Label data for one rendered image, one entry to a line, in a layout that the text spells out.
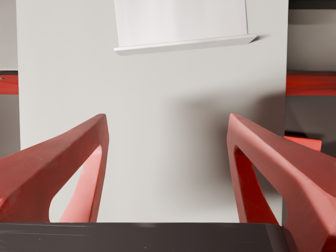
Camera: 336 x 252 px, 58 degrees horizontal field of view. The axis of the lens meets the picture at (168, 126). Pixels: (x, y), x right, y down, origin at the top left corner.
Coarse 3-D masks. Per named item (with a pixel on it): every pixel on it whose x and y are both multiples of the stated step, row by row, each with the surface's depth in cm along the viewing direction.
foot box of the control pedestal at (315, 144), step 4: (284, 136) 109; (288, 136) 109; (292, 136) 111; (296, 136) 114; (300, 136) 117; (304, 136) 120; (292, 140) 109; (296, 140) 109; (300, 140) 109; (304, 140) 109; (308, 140) 109; (312, 140) 109; (316, 140) 109; (320, 140) 109; (304, 144) 109; (308, 144) 109; (312, 144) 109; (316, 144) 109; (320, 144) 109; (312, 148) 109; (316, 148) 109; (320, 148) 109
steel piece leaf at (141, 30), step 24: (120, 0) 20; (144, 0) 20; (168, 0) 20; (192, 0) 20; (216, 0) 20; (240, 0) 20; (120, 24) 20; (144, 24) 20; (168, 24) 20; (192, 24) 20; (216, 24) 20; (240, 24) 20; (120, 48) 18; (144, 48) 18; (168, 48) 19; (192, 48) 20
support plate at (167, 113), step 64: (64, 0) 20; (256, 0) 20; (64, 64) 20; (128, 64) 20; (192, 64) 20; (256, 64) 20; (64, 128) 21; (128, 128) 20; (192, 128) 20; (64, 192) 21; (128, 192) 21; (192, 192) 21
